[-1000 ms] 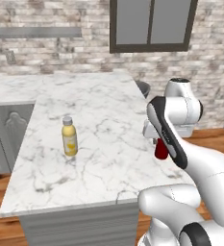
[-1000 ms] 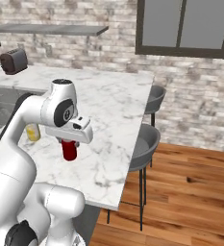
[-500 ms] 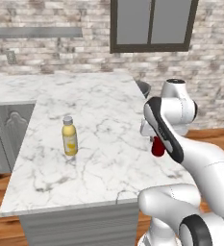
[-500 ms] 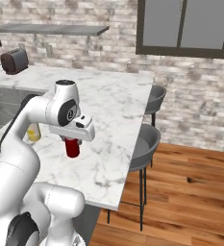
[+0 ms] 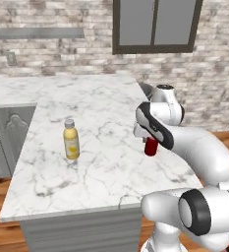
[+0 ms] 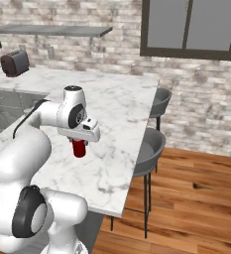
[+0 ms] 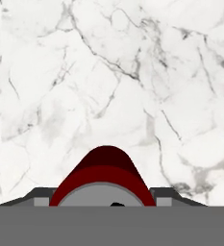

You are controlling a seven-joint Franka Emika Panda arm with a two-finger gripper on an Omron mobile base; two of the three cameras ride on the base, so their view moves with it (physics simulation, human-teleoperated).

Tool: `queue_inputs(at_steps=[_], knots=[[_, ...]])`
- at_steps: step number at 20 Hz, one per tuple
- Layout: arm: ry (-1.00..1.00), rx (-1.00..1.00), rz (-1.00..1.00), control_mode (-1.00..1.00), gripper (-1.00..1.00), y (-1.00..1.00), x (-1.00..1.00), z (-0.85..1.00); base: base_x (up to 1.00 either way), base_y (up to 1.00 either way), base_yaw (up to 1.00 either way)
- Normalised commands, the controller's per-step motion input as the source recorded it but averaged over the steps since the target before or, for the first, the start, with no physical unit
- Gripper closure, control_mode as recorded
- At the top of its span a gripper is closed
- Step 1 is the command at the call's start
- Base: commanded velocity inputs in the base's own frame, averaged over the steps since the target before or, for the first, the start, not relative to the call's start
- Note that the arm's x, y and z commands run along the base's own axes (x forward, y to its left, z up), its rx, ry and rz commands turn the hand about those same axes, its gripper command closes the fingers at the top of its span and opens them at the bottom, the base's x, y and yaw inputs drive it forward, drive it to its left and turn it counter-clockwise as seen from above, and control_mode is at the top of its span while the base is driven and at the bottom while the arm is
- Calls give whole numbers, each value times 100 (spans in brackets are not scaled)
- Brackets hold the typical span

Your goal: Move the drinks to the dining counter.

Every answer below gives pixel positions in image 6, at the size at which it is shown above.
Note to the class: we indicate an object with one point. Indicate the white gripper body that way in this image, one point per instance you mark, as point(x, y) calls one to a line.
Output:
point(77, 133)

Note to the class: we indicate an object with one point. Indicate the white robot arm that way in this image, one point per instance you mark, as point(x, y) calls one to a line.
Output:
point(19, 155)

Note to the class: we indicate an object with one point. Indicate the red drink can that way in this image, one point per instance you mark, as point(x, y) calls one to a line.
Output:
point(79, 149)

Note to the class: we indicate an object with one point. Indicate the grey bar stool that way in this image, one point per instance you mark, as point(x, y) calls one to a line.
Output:
point(150, 152)
point(160, 102)

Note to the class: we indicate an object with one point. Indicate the grey island side panel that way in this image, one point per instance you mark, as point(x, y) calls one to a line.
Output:
point(89, 231)

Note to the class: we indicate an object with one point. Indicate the dark brown toaster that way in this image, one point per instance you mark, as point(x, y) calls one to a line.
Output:
point(15, 63)

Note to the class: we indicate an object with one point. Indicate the dark framed window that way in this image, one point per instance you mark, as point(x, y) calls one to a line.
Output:
point(190, 26)

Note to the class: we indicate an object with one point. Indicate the grey wall shelf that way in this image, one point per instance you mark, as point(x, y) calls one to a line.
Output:
point(54, 30)

